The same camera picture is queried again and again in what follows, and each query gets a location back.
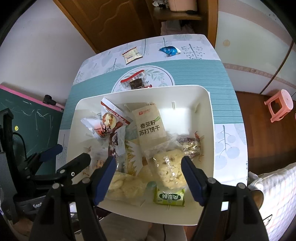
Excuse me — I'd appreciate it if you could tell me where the wooden door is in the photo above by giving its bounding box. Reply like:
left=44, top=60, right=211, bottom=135
left=53, top=0, right=162, bottom=54

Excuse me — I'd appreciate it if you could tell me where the green snack packet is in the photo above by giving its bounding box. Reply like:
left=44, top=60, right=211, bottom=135
left=153, top=187, right=186, bottom=207

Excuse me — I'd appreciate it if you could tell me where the clear packet with brown cake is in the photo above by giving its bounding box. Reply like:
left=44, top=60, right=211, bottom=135
left=120, top=70, right=153, bottom=91

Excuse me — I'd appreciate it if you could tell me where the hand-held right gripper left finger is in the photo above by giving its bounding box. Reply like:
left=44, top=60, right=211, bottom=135
left=29, top=156, right=117, bottom=241

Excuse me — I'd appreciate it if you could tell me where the pale rice cracker packet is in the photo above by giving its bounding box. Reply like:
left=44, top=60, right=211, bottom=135
left=105, top=167, right=151, bottom=207

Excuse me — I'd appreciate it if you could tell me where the black plug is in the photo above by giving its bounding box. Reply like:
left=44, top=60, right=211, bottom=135
left=44, top=95, right=57, bottom=106

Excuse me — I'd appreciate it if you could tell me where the green chalkboard pink frame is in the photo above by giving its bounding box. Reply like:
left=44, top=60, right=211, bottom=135
left=0, top=85, right=65, bottom=176

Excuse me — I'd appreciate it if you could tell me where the clear puffed rice packet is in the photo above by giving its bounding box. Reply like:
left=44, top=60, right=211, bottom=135
left=144, top=148, right=188, bottom=190

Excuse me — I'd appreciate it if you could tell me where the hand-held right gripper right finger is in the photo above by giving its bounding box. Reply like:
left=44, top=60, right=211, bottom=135
left=181, top=156, right=270, bottom=241

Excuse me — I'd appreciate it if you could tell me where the wooden shelf unit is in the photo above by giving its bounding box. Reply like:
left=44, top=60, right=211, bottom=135
left=146, top=0, right=219, bottom=47

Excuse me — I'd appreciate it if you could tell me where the pink plastic stool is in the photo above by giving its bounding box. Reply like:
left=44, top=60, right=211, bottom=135
left=264, top=89, right=294, bottom=123

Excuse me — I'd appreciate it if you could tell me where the blue candy packet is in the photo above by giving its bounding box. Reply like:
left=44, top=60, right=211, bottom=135
left=158, top=46, right=181, bottom=57

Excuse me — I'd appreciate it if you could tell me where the small beige labelled packet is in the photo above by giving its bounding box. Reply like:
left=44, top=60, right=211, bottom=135
left=122, top=46, right=143, bottom=65

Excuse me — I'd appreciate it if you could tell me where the white plastic bin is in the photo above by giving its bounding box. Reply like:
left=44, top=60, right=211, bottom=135
left=62, top=85, right=215, bottom=226

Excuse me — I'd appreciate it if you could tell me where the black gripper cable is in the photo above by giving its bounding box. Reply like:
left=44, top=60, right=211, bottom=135
left=11, top=132, right=26, bottom=160

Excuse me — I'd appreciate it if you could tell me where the printed teal tablecloth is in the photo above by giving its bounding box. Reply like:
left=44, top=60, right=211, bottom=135
left=58, top=34, right=249, bottom=209

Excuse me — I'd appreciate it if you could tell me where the red brown cake packet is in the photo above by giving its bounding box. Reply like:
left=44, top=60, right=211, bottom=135
left=100, top=97, right=133, bottom=139

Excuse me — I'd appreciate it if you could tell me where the pink plastic basket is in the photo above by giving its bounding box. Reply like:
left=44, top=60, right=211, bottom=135
left=168, top=0, right=198, bottom=12

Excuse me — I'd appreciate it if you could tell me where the small white brown snack packet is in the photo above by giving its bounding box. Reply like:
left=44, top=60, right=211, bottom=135
left=87, top=148, right=110, bottom=176

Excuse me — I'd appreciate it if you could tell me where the beige printed cracker packet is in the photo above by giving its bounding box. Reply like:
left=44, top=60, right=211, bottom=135
left=131, top=107, right=167, bottom=151

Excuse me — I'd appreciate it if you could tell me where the checkered white cloth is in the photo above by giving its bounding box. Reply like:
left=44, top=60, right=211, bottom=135
left=247, top=162, right=296, bottom=241

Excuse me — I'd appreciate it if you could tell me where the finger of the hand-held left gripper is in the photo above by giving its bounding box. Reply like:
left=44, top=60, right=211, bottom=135
left=30, top=152, right=91, bottom=186
left=24, top=144, right=63, bottom=172

